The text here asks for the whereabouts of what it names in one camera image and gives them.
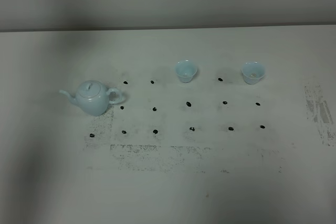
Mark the light blue teacup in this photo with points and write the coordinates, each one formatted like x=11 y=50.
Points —
x=186 y=70
x=253 y=72

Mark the left light blue teacup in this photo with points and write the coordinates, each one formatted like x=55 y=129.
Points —
x=186 y=70

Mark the light blue porcelain teapot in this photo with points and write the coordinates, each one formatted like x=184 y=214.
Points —
x=93 y=97

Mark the right light blue teacup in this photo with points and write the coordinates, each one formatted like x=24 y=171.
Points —
x=253 y=72

